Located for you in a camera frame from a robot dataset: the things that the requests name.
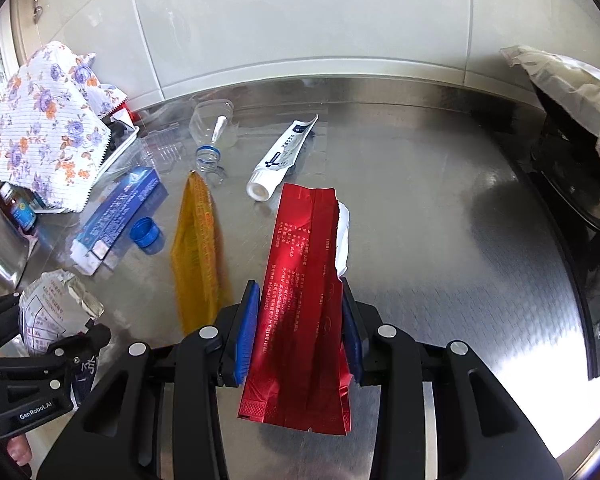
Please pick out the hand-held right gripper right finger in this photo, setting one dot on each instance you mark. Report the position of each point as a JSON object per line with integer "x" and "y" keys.
{"x": 352, "y": 337}

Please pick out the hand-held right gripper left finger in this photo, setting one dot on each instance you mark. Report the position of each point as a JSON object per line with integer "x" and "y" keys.
{"x": 246, "y": 332}

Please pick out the white printed plastic bag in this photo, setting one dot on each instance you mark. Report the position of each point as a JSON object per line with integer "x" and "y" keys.
{"x": 50, "y": 305}

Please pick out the red foil packet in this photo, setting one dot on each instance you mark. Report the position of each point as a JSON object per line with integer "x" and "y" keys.
{"x": 300, "y": 270}

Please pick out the clear plastic bottle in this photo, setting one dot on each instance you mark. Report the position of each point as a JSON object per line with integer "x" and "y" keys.
{"x": 210, "y": 125}

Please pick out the person's left hand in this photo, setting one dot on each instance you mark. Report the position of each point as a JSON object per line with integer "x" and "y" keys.
{"x": 20, "y": 450}

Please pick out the stainless steel kettle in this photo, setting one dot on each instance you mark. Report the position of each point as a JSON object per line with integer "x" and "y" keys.
{"x": 0, "y": 260}

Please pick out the yellow foil packet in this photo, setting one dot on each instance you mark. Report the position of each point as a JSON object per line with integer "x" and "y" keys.
{"x": 197, "y": 260}

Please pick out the white crumpled tissue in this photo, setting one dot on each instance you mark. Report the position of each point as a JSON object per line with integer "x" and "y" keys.
{"x": 343, "y": 240}

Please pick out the brown medicine bottle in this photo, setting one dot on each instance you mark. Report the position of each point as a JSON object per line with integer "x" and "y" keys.
{"x": 20, "y": 212}

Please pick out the blue bottle cap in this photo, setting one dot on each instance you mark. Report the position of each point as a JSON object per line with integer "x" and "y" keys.
{"x": 145, "y": 233}

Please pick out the blue toothpaste box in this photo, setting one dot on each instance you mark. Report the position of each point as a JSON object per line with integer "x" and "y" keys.
{"x": 115, "y": 215}

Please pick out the white toothpaste tube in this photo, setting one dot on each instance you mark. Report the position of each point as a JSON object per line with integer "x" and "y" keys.
{"x": 280, "y": 155}

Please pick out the floral patterned cloth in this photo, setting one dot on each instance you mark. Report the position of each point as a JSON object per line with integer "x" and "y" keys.
{"x": 45, "y": 125}

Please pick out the clear plastic container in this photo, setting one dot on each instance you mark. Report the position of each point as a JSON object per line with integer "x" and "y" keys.
{"x": 162, "y": 150}

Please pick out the black object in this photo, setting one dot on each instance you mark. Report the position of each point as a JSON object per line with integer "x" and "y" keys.
{"x": 117, "y": 136}

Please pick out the white plastic tray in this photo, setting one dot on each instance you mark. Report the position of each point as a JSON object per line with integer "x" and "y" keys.
{"x": 126, "y": 141}

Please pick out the red snack packet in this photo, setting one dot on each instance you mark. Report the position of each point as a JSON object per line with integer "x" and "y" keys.
{"x": 123, "y": 112}

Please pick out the black gas stove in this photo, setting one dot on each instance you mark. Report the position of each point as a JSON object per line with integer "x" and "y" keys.
{"x": 570, "y": 170}

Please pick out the hanging metal spoon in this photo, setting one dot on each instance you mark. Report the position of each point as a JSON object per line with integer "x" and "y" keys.
{"x": 36, "y": 10}

